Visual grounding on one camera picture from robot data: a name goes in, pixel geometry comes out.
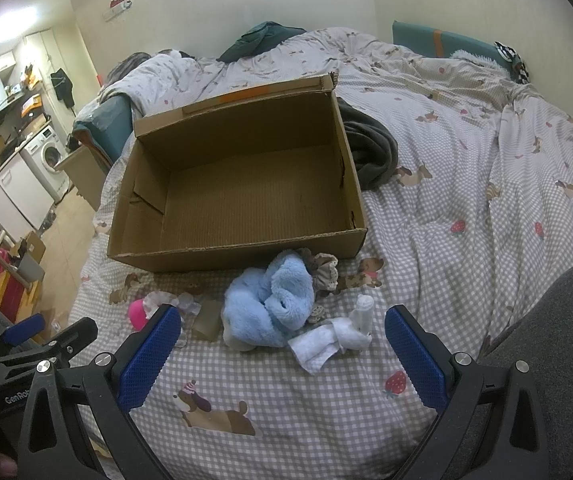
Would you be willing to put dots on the teal pillow orange stripe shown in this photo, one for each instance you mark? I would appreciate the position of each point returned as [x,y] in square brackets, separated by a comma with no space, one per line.
[435,43]

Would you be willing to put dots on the cardboard box on floor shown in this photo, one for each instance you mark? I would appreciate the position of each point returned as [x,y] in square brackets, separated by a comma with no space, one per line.
[26,255]

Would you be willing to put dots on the beige wooden side table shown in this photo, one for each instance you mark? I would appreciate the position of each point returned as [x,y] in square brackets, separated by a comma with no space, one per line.
[85,173]

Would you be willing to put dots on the dark green cloth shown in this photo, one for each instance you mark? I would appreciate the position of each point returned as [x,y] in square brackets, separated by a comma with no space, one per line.
[259,39]

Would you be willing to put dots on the clear plastic bag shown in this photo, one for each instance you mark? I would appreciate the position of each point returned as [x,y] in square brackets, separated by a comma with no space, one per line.
[187,305]

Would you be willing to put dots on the brown cardboard box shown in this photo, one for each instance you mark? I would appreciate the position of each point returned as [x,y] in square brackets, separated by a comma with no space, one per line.
[231,181]

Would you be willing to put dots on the beige lace scrunchie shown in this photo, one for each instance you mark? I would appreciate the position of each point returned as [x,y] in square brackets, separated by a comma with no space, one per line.
[323,270]

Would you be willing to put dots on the white washing machine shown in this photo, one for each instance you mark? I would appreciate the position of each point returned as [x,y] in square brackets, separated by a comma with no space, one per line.
[43,152]

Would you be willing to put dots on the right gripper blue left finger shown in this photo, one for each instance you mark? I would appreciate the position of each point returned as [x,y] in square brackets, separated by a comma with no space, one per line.
[142,355]

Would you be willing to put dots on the white cabinet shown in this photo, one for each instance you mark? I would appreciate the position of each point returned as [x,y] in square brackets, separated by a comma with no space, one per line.
[24,201]

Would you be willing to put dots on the white sock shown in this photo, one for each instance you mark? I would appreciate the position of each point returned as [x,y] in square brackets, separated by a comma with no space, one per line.
[353,332]

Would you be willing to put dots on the dark grey garment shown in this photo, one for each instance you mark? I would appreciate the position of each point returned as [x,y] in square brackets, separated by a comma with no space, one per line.
[374,150]

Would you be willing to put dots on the teal cushion on bed edge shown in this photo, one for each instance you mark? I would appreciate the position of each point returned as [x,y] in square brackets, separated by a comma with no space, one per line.
[104,127]

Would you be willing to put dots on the black white checkered cloth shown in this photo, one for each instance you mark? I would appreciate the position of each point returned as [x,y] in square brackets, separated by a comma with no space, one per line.
[518,67]

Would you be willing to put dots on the checkered dog print bedspread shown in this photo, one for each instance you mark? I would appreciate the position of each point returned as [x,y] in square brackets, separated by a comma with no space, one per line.
[472,229]

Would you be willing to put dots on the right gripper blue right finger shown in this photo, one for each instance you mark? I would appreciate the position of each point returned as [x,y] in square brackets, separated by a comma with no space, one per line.
[424,357]

